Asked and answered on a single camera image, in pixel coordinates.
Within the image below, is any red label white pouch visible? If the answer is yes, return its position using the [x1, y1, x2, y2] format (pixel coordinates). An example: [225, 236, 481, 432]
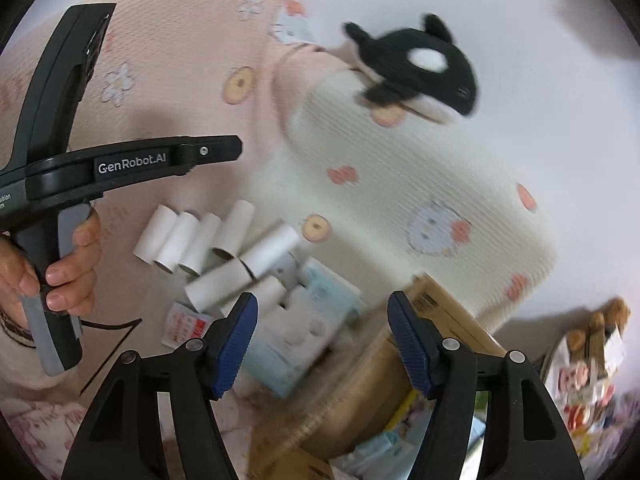
[162, 302, 211, 351]

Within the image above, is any white fluffy printed blanket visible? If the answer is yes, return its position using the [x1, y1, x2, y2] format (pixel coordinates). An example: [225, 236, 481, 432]
[0, 395, 96, 480]

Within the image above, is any brown teddy bear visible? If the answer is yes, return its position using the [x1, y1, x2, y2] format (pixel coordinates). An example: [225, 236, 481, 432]
[565, 297, 632, 358]

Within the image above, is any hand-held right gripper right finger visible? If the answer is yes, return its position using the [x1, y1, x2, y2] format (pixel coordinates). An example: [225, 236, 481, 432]
[387, 290, 586, 480]

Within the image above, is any pile of white paper tubes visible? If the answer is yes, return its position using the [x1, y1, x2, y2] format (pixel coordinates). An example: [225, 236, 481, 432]
[132, 200, 301, 317]

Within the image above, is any person's left hand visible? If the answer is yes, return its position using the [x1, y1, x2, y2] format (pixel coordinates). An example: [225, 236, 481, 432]
[0, 207, 102, 322]

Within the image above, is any pink printed bed cover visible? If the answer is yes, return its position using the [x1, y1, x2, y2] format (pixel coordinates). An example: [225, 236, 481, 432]
[0, 0, 326, 271]

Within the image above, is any light blue tissue pack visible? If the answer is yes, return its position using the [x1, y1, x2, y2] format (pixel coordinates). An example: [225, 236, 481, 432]
[295, 259, 362, 326]

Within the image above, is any black white orca plush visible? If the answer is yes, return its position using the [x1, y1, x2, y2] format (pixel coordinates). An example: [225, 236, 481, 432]
[342, 12, 481, 123]

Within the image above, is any black cable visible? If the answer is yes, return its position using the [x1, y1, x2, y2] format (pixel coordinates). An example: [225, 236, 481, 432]
[75, 317, 143, 393]

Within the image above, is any brown cardboard box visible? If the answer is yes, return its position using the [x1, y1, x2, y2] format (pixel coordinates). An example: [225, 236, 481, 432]
[250, 272, 507, 480]

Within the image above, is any white cotton-print tissue pack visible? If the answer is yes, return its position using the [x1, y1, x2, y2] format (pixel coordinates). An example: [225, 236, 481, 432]
[245, 305, 346, 398]

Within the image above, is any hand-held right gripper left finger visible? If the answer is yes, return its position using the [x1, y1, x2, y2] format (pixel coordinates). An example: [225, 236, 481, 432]
[60, 291, 259, 480]

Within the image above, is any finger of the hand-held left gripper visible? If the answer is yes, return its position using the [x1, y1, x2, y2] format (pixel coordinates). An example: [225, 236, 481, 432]
[179, 134, 244, 176]

